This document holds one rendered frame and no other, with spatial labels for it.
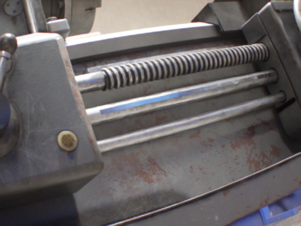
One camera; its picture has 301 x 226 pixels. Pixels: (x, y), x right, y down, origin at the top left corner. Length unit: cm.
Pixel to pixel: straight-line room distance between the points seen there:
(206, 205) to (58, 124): 26
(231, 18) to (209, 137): 30
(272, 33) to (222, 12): 15
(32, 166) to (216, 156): 45
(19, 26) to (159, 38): 31
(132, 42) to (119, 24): 411
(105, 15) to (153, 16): 56
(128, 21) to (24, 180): 455
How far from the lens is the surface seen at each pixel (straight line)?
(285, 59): 103
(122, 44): 98
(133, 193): 90
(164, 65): 90
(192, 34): 107
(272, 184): 84
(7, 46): 66
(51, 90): 72
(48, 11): 120
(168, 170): 93
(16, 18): 93
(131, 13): 523
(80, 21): 121
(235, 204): 78
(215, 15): 111
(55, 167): 68
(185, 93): 90
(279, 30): 103
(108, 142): 81
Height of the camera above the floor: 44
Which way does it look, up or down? 14 degrees up
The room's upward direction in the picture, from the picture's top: 21 degrees counter-clockwise
